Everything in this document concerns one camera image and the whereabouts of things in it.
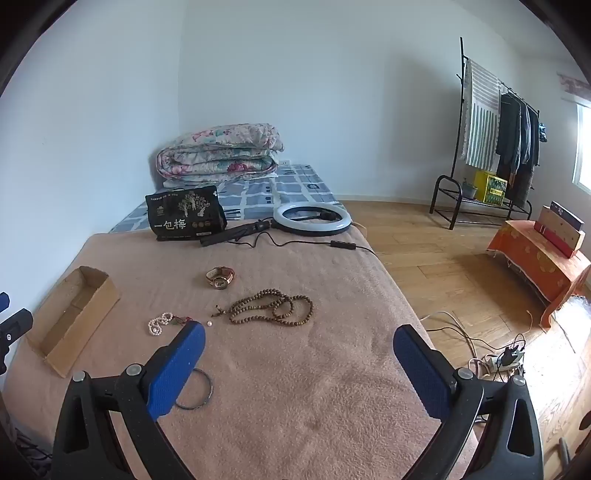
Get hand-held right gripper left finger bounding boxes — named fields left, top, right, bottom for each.
left=50, top=320, right=213, bottom=480

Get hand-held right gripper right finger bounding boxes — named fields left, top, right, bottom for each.
left=392, top=324, right=546, bottom=480

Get dark thin bangle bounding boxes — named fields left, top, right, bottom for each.
left=174, top=368, right=214, bottom=410

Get white pearl bracelet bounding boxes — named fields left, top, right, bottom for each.
left=148, top=312, right=175, bottom=337

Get cardboard box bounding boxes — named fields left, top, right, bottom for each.
left=25, top=265, right=121, bottom=378

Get wooden bead necklace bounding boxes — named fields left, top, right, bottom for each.
left=211, top=288, right=315, bottom=328

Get white power strip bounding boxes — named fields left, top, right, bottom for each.
left=471, top=353, right=525, bottom=372

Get brown fleece blanket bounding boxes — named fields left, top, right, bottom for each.
left=0, top=231, right=481, bottom=480

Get black folded tripod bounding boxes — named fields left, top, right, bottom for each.
left=199, top=220, right=273, bottom=247

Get black printed snack bag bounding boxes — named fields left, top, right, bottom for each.
left=145, top=185, right=228, bottom=241

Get orange cloth covered table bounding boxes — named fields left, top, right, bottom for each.
left=486, top=220, right=591, bottom=328

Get red flat box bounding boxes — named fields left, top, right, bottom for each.
left=534, top=222, right=578, bottom=259

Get yellow plastic crate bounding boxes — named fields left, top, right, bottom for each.
left=475, top=170, right=508, bottom=205

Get stacked boxes on table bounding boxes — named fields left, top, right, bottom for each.
left=540, top=206, right=586, bottom=252

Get dark blue flat box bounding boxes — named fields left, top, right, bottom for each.
left=549, top=201, right=585, bottom=232

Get folded floral quilt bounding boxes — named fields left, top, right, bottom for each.
left=156, top=123, right=286, bottom=189

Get blue checked bed sheet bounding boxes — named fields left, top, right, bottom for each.
left=108, top=164, right=345, bottom=234

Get row of dark hanging clothes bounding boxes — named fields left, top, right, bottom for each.
left=495, top=92, right=541, bottom=206

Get striped hanging towel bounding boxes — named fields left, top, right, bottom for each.
left=462, top=59, right=502, bottom=171

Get window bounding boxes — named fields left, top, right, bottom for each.
left=573, top=104, right=591, bottom=195

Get black metal clothes rack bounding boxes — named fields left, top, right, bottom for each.
left=429, top=37, right=541, bottom=230

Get power strip with cables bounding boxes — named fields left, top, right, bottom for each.
left=418, top=310, right=546, bottom=370

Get brown strap wristwatch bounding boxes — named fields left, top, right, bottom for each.
left=205, top=266, right=235, bottom=290

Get black ring light cable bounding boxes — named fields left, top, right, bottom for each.
left=252, top=222, right=377, bottom=254

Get white ring light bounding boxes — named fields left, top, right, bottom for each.
left=273, top=203, right=354, bottom=238

